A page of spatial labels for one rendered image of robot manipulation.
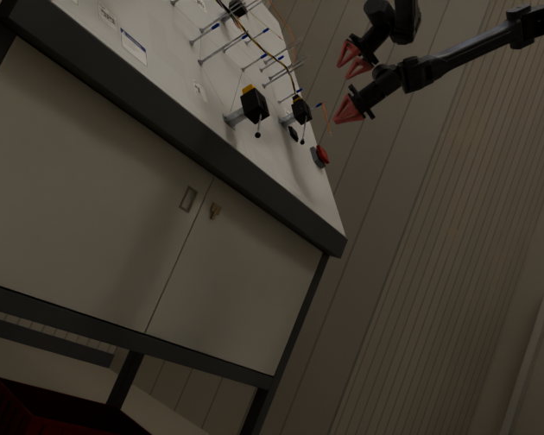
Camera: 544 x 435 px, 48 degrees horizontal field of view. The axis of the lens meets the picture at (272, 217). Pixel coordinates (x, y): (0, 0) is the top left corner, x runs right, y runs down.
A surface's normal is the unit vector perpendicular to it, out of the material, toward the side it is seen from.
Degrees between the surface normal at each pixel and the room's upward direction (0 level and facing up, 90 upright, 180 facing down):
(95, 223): 90
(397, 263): 90
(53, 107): 90
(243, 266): 90
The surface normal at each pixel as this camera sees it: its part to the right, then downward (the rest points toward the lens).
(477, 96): 0.68, 0.14
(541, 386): -0.62, -0.40
